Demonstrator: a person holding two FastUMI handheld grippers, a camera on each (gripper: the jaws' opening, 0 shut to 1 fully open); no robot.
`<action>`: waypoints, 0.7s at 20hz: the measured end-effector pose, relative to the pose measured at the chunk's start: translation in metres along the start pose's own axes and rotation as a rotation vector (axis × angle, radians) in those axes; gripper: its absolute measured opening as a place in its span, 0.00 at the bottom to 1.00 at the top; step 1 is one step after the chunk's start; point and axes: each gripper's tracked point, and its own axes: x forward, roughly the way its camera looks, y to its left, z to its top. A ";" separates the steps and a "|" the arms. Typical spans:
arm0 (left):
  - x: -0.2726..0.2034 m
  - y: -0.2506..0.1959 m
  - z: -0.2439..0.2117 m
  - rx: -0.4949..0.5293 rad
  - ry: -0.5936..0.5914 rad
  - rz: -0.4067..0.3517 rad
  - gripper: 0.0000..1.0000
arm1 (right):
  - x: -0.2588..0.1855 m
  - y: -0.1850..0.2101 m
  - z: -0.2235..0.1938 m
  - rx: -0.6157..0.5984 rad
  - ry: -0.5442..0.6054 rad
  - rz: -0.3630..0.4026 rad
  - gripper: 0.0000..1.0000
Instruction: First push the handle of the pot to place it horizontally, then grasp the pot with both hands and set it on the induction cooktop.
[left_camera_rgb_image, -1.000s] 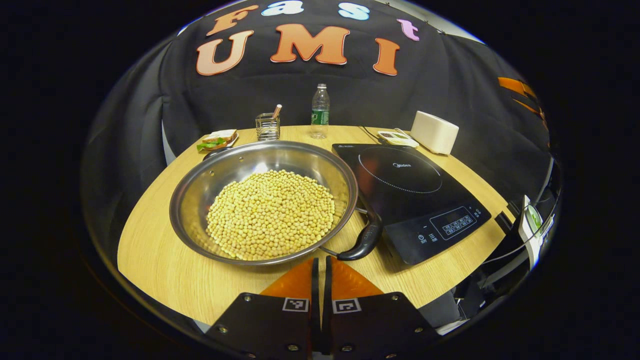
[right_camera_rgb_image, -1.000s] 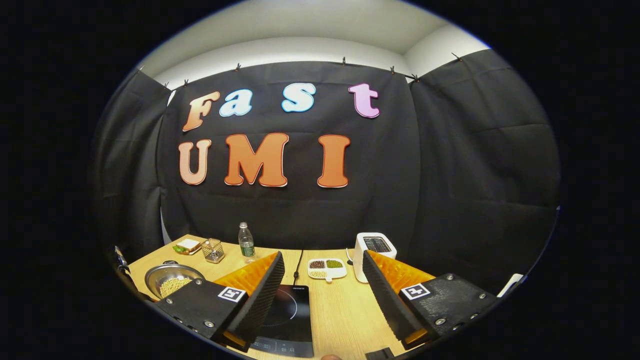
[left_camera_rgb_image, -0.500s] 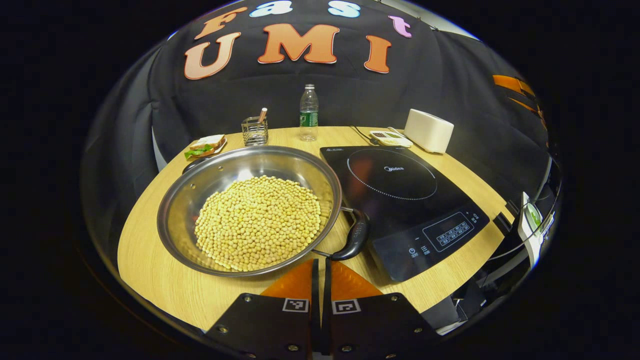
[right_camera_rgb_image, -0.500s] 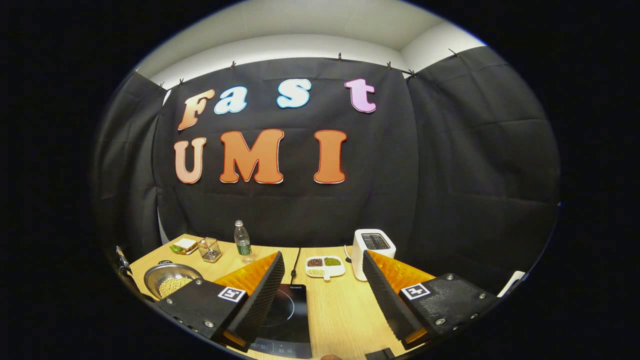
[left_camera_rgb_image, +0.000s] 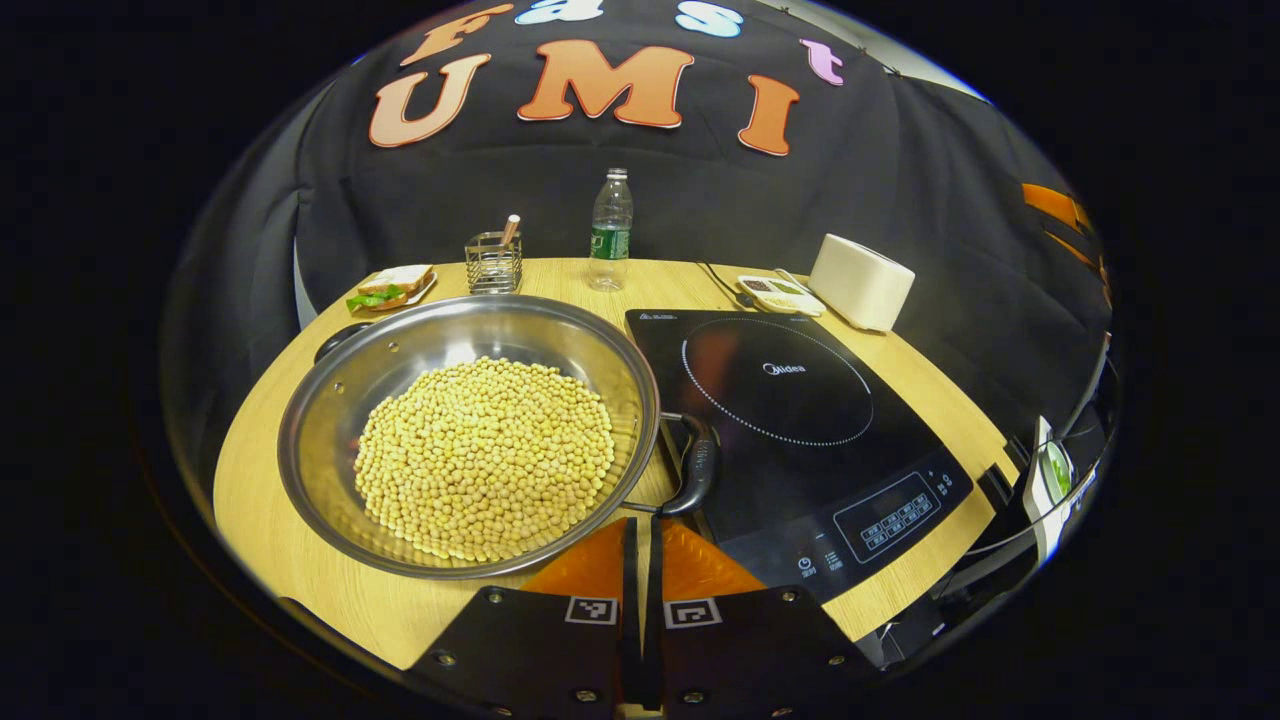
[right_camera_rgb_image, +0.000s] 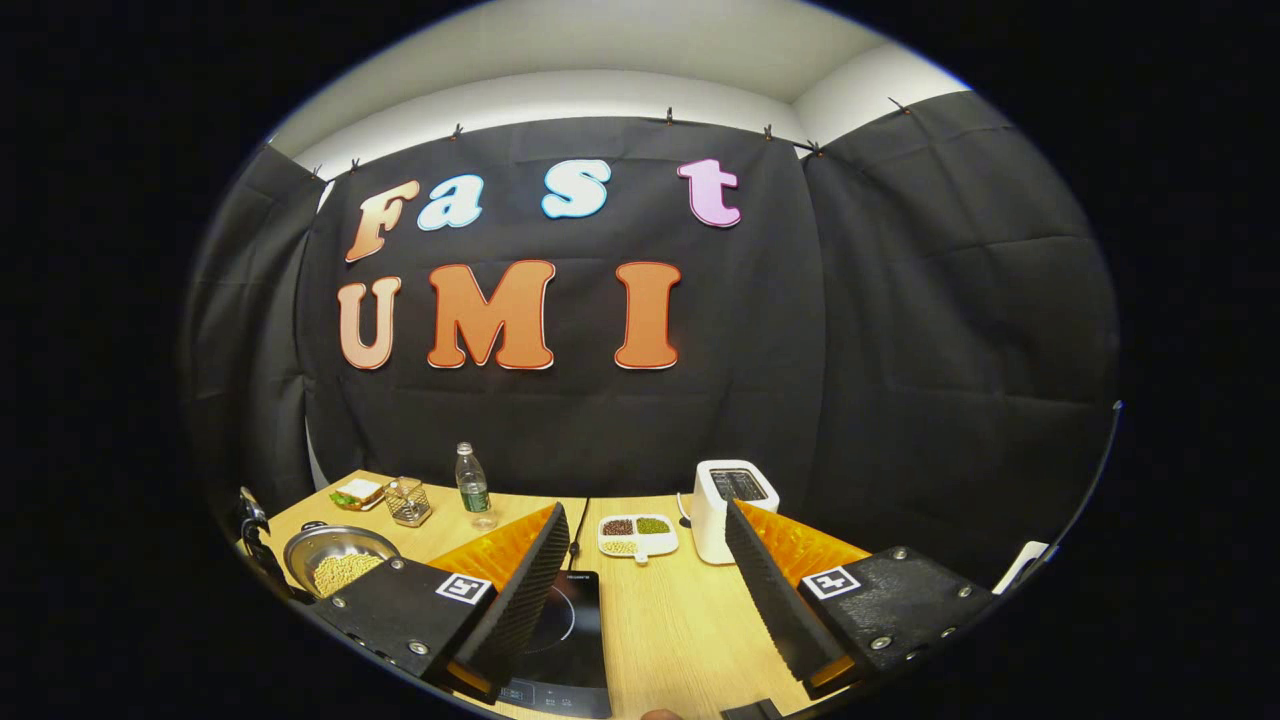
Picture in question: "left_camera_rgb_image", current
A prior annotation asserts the white toaster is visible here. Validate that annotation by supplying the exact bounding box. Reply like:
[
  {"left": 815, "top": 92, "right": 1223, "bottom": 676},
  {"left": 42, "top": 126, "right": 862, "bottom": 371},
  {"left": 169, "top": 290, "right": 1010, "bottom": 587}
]
[{"left": 808, "top": 233, "right": 916, "bottom": 333}]

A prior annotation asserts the black induction cooktop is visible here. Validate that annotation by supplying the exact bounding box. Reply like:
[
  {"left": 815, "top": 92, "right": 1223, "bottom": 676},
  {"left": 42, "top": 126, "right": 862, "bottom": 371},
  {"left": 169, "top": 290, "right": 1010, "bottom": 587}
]
[{"left": 625, "top": 308, "right": 974, "bottom": 604}]

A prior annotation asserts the black backdrop cloth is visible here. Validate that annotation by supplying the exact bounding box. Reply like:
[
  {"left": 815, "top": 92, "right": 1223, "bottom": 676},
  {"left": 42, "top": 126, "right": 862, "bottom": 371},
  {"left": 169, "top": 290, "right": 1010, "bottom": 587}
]
[{"left": 165, "top": 0, "right": 1116, "bottom": 471}]

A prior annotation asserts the stainless steel pot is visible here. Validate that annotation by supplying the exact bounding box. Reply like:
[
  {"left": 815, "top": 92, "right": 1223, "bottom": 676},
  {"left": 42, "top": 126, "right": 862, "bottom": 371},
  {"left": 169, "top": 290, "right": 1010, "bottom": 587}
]
[{"left": 278, "top": 293, "right": 721, "bottom": 581}]

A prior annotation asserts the black power cable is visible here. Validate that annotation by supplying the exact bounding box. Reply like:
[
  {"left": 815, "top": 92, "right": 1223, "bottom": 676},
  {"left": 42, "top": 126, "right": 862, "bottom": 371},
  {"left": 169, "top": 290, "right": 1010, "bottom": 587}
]
[{"left": 695, "top": 262, "right": 746, "bottom": 311}]

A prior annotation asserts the pile of soybeans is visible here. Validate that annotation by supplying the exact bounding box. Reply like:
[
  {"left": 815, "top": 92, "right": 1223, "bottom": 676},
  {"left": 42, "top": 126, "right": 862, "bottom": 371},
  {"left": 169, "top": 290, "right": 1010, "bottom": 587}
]
[{"left": 353, "top": 357, "right": 616, "bottom": 563}]

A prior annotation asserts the white and green device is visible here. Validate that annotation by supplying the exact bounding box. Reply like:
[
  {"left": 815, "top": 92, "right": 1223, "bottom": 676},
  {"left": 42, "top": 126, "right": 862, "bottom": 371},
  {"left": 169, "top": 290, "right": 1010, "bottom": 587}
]
[{"left": 1028, "top": 415, "right": 1079, "bottom": 563}]

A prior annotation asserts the white divided plate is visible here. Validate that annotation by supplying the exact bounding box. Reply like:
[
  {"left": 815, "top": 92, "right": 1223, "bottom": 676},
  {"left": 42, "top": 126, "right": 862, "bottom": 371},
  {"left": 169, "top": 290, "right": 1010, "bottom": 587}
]
[{"left": 737, "top": 274, "right": 827, "bottom": 317}]

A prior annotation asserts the metal wire utensil holder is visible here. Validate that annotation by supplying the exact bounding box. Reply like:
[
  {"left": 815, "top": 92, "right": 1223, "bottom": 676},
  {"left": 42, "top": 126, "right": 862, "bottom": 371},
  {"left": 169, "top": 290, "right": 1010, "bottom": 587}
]
[{"left": 465, "top": 230, "right": 524, "bottom": 296}]

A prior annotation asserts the clear plastic water bottle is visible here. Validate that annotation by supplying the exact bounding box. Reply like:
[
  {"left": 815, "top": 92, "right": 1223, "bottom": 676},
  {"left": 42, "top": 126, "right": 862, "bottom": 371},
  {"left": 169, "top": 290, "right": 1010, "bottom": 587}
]
[{"left": 588, "top": 168, "right": 635, "bottom": 293}]

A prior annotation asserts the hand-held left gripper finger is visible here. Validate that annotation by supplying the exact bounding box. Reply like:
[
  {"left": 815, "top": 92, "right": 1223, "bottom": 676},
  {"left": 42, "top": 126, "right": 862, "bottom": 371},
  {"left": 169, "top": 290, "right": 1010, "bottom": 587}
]
[
  {"left": 640, "top": 515, "right": 881, "bottom": 720},
  {"left": 405, "top": 515, "right": 641, "bottom": 720}
]

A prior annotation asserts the sandwich with lettuce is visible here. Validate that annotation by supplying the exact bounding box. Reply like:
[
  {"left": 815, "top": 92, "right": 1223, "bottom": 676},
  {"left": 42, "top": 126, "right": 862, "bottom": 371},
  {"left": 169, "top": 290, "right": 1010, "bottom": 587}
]
[{"left": 347, "top": 265, "right": 434, "bottom": 309}]

